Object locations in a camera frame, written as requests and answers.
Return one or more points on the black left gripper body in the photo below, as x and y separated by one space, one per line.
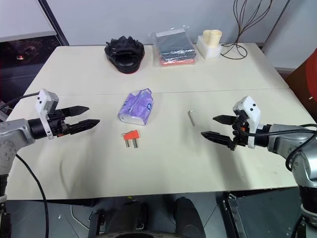
58 124

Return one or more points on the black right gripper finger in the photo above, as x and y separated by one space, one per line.
216 137
224 119

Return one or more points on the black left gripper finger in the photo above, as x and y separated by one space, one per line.
85 124
76 110

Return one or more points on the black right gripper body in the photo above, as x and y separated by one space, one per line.
239 134

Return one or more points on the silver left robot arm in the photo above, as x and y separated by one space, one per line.
15 134

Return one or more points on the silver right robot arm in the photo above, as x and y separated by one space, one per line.
294 148

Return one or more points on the metal hex key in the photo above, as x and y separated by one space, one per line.
192 117

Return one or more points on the red plastic block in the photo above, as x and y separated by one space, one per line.
131 135

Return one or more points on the black hex keys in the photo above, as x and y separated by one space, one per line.
131 142

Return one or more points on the purple tissue pack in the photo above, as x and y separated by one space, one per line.
136 107

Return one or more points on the cream paper cup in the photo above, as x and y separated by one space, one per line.
207 37
215 37

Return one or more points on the dark rounded robot foot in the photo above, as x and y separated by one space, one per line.
123 218
189 215

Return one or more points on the red chair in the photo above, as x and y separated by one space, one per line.
303 79

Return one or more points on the plastic bag of cloths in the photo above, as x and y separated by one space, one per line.
175 47

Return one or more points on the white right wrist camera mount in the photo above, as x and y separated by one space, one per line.
250 114

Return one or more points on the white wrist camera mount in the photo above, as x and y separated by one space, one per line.
250 114
44 104

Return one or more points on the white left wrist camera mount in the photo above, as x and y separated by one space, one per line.
44 104

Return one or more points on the dark metal post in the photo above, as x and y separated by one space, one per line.
53 22

